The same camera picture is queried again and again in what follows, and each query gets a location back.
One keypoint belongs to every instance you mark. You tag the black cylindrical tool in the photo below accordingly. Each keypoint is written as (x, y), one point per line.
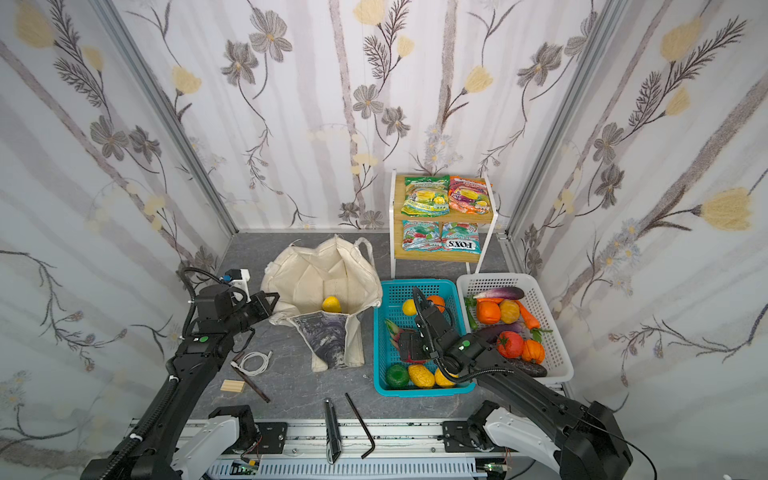
(333, 434)

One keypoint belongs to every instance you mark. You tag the white plastic basket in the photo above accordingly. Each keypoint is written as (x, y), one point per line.
(557, 360)

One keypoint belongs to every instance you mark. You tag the black hex key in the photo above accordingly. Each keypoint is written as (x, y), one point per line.
(363, 425)

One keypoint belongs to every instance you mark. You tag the yellow bell pepper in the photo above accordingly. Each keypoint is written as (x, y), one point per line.
(509, 311)

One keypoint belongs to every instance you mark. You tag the green round fruit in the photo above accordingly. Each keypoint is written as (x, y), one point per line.
(397, 377)

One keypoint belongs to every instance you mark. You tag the orange carrot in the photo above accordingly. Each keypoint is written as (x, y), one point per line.
(530, 321)

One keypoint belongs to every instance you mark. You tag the large yellow citron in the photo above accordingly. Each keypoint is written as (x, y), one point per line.
(443, 381)

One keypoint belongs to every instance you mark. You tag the yellow bumpy mango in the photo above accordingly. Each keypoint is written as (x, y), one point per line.
(421, 376)

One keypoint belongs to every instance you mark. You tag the dark thin stick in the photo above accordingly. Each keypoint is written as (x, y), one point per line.
(248, 381)

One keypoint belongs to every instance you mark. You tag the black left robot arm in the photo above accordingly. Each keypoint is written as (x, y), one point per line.
(220, 309)

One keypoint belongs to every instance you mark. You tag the orange fruit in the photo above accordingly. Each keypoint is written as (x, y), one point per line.
(438, 302)

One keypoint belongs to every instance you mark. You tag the red tomato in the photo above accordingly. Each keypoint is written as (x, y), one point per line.
(510, 344)

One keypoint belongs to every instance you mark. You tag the orange Fox's fruits candy bag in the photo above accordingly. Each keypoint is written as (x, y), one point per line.
(468, 195)

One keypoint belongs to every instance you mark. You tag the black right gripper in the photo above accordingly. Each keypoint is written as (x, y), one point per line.
(424, 333)

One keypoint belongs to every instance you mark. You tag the green candy bag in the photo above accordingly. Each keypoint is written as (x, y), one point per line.
(426, 196)

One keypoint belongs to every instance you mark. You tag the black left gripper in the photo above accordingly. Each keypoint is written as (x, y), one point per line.
(261, 303)

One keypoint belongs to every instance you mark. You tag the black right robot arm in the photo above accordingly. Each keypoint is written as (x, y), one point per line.
(578, 441)

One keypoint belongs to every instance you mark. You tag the orange persimmon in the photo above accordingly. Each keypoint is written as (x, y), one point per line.
(488, 312)

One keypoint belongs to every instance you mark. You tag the small yellow lemon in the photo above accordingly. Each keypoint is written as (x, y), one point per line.
(409, 308)

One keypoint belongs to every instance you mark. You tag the small orange pumpkin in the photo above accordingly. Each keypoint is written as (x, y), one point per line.
(533, 352)

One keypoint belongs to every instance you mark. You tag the beige canvas tote bag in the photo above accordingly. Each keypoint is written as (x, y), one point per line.
(305, 276)

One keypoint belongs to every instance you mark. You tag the small wooden block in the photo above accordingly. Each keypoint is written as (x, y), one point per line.
(232, 386)

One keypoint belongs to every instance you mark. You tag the pink dragon fruit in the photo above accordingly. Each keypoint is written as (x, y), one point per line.
(393, 336)

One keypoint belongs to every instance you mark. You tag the teal Fox's candy bag right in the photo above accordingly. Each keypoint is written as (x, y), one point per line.
(461, 237)

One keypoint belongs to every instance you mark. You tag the dark purple eggplant lower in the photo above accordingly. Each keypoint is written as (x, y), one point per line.
(491, 333)

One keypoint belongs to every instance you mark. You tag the teal candy bag left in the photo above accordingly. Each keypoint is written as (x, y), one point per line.
(423, 236)

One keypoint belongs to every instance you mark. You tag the teal plastic basket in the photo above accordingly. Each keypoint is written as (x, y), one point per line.
(385, 353)

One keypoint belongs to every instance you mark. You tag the white wooden two-tier shelf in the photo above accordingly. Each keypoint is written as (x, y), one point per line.
(486, 222)

